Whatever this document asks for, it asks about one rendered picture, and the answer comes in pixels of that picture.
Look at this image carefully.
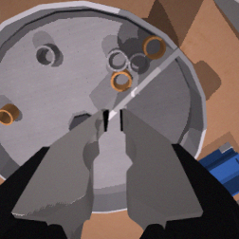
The grey metal bushing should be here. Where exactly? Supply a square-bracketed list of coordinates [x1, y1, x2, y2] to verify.
[128, 50, 150, 75]
[106, 47, 128, 72]
[34, 44, 60, 67]

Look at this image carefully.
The bronze bushing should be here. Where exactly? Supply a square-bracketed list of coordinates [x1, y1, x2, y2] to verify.
[0, 103, 19, 125]
[142, 35, 166, 60]
[111, 69, 132, 92]

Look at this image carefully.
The blue open crate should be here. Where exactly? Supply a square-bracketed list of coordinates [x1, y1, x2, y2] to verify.
[198, 142, 239, 196]

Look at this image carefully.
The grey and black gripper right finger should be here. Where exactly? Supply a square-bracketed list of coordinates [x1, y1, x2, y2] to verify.
[119, 108, 239, 239]

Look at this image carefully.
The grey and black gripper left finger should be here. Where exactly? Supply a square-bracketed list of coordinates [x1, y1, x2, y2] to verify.
[0, 109, 109, 239]

